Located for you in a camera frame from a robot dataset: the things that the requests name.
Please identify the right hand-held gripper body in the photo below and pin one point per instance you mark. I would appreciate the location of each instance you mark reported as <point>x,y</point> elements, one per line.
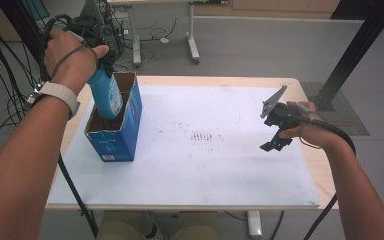
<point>285,116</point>

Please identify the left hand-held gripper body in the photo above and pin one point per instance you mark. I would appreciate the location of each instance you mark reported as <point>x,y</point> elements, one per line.
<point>93,33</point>

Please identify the blue detergent bottle white cap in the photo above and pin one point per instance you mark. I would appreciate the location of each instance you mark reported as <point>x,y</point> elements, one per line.
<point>105,96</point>

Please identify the blue cardboard box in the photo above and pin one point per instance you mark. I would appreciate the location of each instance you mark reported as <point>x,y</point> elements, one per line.
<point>126,140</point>

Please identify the person's right hand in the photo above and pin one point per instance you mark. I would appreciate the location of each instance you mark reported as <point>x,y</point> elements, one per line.
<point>316,133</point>

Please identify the person's left hand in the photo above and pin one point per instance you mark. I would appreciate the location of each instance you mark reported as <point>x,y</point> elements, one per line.
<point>70,63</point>

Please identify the wristwatch with white band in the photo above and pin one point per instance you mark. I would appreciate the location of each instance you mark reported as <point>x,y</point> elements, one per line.
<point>60,93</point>

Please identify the teal panel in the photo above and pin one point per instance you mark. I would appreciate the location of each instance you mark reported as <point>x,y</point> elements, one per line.
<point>40,8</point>

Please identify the dark floor mat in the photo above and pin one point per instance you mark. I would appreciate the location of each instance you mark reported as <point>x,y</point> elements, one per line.
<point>353,120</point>

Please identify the white table mat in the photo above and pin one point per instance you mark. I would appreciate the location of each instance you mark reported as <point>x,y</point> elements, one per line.
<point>213,173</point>

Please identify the black metal stand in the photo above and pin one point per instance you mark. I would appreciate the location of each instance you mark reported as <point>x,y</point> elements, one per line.
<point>20,26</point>
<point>356,46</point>

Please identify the white table leg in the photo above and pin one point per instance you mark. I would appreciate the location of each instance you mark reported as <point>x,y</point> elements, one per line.
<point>254,226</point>

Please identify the white desk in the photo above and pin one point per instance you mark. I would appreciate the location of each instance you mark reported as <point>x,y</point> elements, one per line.
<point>192,33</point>

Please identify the wooden cabinet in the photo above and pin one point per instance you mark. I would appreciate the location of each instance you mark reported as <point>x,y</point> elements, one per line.
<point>280,6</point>

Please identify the black shoe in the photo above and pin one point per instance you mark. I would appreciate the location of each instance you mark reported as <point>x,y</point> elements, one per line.
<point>154,233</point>

